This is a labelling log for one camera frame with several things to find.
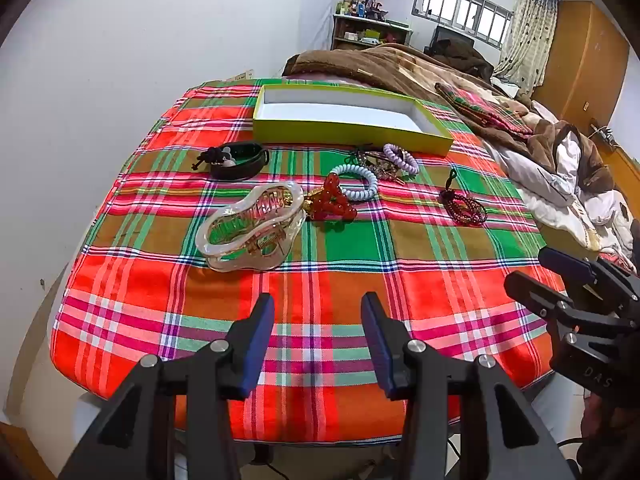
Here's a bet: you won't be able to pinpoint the wooden shelf unit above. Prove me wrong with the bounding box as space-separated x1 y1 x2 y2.
331 12 415 52

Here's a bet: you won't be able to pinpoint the dark jacket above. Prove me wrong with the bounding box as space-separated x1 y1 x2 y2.
429 25 496 81

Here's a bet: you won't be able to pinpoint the white duvet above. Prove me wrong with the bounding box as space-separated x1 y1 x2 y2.
482 100 640 262

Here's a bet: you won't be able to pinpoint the patterned curtain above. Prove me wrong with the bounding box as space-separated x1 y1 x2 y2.
492 0 560 96

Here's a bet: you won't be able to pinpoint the gold bead bracelet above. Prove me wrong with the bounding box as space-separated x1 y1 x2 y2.
366 152 402 184

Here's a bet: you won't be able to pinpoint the red green plaid tablecloth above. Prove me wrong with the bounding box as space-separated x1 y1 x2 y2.
50 77 568 446

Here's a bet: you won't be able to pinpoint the transparent hair claw clip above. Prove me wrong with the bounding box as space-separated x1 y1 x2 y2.
194 181 307 273

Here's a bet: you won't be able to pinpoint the barred window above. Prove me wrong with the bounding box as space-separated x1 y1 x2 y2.
411 0 514 51

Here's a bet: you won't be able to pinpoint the dark bead bracelet with tassel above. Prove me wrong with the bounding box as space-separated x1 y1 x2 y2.
440 169 488 227

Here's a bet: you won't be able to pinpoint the black hair tie teal bead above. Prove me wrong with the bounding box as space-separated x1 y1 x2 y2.
347 146 381 167

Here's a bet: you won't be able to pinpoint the purple spiral hair tie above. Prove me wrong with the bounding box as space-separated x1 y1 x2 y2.
382 143 420 176

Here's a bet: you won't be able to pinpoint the white spiral hair tie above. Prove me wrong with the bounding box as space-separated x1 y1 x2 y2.
328 162 379 202

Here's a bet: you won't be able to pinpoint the folded plaid cloth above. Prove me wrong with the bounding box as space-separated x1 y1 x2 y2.
435 81 535 136

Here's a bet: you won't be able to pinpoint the brown fleece blanket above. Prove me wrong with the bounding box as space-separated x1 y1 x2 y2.
282 42 616 196

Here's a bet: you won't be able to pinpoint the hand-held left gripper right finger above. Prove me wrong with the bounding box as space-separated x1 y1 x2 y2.
361 291 576 480

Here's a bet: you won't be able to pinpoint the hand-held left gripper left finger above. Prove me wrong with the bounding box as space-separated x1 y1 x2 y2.
59 292 276 480

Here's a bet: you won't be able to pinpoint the yellow-green cardboard box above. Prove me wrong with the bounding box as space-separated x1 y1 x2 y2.
251 84 455 157

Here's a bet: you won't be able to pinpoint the bottles and jars on shelf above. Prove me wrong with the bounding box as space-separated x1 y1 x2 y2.
336 0 389 21

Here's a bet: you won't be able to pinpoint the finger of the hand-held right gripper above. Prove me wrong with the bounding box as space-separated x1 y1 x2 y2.
504 271 622 334
538 247 640 312

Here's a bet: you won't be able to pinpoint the black wristband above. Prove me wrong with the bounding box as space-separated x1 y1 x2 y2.
209 142 271 181

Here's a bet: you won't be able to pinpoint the red bead bracelet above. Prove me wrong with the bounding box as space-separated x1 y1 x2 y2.
305 172 359 224

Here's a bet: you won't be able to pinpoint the wooden wardrobe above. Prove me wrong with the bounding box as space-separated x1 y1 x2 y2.
534 0 631 123

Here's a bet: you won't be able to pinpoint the wooden nightstand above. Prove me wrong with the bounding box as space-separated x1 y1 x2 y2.
587 120 640 196

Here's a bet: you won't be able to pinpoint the pink bed sheet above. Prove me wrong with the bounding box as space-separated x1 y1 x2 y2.
285 72 361 84

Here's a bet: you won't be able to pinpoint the black beaded hair tie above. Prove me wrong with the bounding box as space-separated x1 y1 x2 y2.
192 145 237 172

